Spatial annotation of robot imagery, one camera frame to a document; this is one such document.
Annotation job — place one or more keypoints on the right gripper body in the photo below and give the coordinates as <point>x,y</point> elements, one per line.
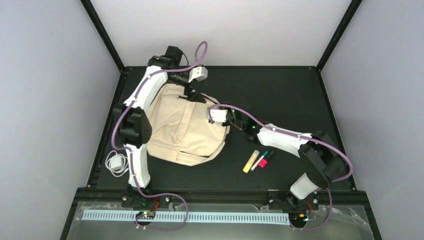
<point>236,124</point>

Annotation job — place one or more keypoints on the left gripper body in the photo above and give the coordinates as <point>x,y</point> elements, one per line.
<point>187,91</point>

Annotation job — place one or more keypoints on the beige canvas backpack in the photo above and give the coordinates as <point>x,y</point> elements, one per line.
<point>181,132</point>

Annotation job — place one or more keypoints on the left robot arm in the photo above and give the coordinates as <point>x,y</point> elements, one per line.
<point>132,124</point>

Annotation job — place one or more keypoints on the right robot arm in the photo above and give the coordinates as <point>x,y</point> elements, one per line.
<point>324,163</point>

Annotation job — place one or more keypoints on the teal white marker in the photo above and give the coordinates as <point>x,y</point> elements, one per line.
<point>258,161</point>

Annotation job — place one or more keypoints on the yellow highlighter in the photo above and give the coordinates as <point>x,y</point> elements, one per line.
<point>250,161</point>

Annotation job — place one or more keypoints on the pink black highlighter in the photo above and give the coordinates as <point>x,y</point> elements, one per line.
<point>267,157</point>

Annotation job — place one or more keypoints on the small circuit board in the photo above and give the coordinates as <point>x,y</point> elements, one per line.
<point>145,215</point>

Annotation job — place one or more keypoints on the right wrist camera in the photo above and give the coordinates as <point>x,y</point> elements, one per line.
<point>217,115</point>

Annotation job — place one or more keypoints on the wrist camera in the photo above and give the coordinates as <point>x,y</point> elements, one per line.
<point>199,73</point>
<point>217,115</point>

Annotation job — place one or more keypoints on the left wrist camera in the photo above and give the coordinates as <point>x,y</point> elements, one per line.
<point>199,73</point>

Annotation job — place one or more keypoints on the white charger with cable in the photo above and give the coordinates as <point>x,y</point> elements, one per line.
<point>117,163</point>

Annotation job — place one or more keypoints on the black frame rail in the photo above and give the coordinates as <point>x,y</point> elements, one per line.
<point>345,198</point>

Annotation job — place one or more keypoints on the light blue slotted cable duct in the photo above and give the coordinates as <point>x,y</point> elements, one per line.
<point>267,218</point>

